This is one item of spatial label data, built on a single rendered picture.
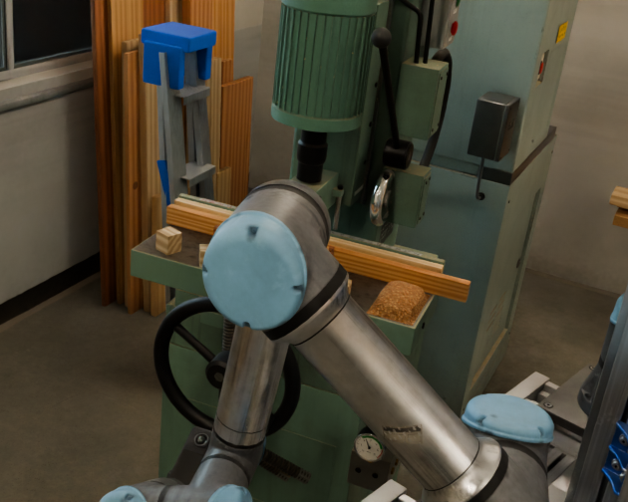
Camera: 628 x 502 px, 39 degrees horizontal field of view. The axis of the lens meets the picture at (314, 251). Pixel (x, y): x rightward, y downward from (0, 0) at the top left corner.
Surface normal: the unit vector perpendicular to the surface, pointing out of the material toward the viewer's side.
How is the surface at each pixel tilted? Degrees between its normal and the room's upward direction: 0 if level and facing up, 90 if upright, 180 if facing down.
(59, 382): 0
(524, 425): 8
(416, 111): 90
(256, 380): 93
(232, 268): 85
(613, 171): 90
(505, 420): 8
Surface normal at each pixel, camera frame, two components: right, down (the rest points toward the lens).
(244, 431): 0.14, 0.47
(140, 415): 0.11, -0.90
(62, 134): 0.89, 0.27
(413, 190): -0.36, 0.36
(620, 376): -0.65, 0.26
